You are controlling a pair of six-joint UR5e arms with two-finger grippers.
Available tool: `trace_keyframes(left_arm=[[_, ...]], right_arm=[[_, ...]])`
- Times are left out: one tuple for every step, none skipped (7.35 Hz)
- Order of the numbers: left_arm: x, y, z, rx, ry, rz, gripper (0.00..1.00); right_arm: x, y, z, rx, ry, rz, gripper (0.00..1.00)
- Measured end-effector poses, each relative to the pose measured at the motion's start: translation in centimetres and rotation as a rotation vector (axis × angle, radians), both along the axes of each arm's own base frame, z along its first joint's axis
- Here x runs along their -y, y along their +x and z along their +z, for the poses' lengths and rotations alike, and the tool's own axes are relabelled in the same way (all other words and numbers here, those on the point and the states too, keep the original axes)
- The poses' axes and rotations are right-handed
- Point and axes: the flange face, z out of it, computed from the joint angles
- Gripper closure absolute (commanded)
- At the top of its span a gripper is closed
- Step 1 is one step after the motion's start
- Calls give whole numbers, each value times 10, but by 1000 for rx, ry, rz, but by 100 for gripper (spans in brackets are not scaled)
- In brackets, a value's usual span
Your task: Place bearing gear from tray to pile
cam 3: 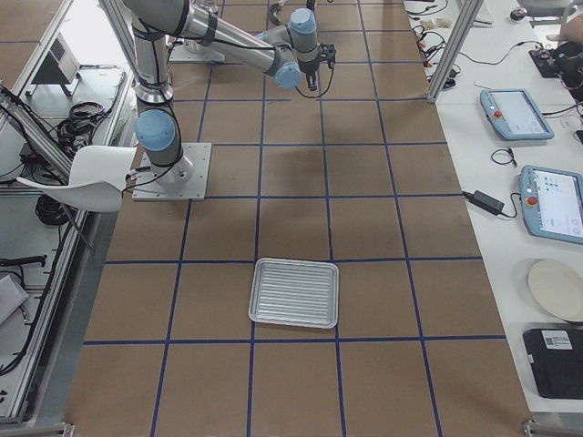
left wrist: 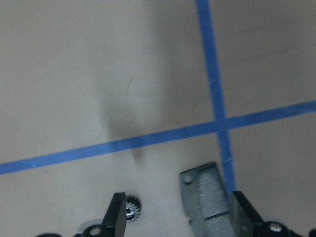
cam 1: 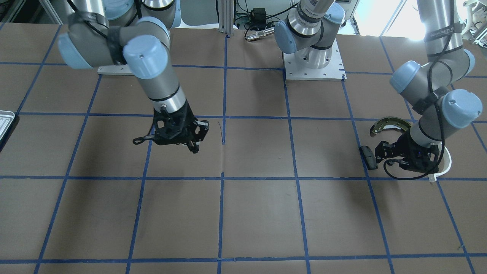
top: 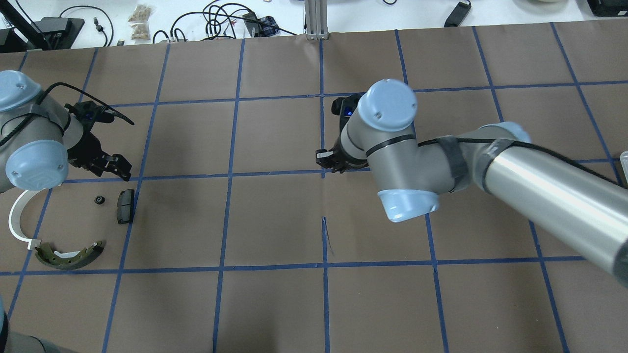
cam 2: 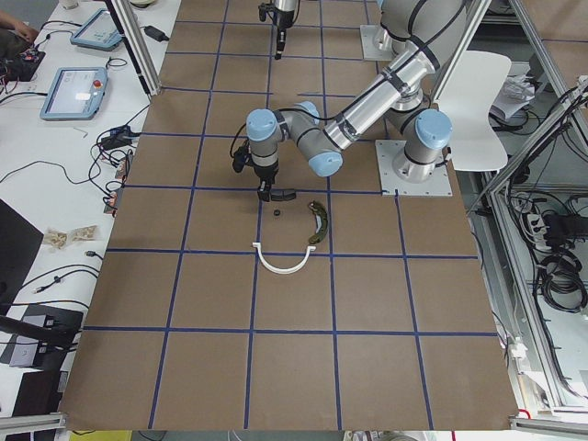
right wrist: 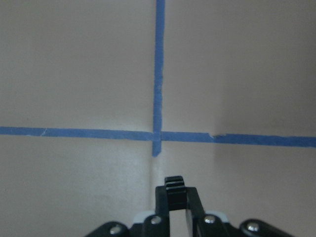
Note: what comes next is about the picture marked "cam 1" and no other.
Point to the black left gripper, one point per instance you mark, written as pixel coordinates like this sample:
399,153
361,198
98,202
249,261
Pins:
409,143

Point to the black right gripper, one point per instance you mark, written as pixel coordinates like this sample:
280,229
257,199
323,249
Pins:
187,115

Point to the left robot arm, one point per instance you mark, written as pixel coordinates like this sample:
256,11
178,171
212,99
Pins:
310,30

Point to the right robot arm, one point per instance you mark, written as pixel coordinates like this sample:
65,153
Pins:
135,33

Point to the silver ribbed metal tray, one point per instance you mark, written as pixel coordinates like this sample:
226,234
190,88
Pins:
6,120

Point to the dark grey brake pad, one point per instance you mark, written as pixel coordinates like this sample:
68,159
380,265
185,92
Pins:
368,157

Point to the olive green brake shoe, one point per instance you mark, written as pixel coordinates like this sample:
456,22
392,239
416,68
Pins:
389,123

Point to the white curved plastic bracket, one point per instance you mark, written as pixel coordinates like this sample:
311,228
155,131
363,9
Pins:
445,165

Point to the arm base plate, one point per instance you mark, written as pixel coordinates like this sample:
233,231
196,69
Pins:
314,62
115,70

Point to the aluminium frame post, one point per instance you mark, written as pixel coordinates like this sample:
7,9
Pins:
226,16

